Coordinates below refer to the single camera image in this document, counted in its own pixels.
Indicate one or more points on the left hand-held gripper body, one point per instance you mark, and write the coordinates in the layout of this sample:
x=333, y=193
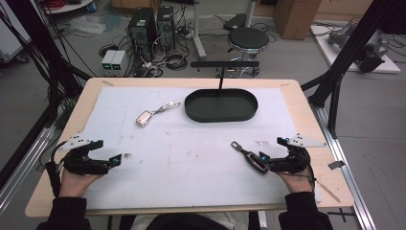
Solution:
x=83, y=161

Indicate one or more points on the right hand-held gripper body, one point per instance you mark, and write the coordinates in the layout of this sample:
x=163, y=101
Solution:
x=288, y=163

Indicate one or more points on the person's right hand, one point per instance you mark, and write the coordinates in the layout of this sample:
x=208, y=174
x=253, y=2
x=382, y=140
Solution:
x=297, y=182

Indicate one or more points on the person's left hand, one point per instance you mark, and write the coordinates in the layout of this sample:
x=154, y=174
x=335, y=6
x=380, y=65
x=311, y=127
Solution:
x=75, y=183

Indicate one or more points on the dark tape piece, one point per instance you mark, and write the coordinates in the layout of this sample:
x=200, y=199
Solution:
x=336, y=165

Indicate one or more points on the thin wooden stick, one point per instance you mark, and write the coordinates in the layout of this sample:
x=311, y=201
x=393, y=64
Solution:
x=328, y=191

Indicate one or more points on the white table mat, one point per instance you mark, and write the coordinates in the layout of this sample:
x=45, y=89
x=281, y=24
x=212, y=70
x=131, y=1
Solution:
x=198, y=159

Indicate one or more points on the black oval tray with stand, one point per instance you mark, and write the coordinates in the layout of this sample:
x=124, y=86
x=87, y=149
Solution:
x=220, y=105

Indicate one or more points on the white bench power supply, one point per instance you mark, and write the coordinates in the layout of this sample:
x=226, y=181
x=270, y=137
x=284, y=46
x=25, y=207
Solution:
x=108, y=60
x=118, y=61

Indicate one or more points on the black round stool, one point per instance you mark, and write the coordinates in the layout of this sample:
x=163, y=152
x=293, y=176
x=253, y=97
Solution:
x=248, y=39

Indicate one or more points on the white board with equipment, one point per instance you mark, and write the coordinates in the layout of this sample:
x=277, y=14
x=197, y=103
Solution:
x=357, y=48

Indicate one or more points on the large black computer tower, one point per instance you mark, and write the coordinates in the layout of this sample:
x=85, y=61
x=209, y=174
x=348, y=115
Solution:
x=141, y=32

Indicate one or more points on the wooden cabinet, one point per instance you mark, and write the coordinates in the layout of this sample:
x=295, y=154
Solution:
x=295, y=17

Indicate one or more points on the slim black computer tower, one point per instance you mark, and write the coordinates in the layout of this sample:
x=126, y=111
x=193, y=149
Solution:
x=166, y=27

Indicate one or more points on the aluminium rail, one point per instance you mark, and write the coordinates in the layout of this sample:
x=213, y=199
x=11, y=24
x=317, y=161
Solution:
x=344, y=179
x=25, y=166

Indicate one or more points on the black metal frame stand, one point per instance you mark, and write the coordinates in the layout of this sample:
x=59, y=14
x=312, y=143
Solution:
x=48, y=57
x=338, y=70

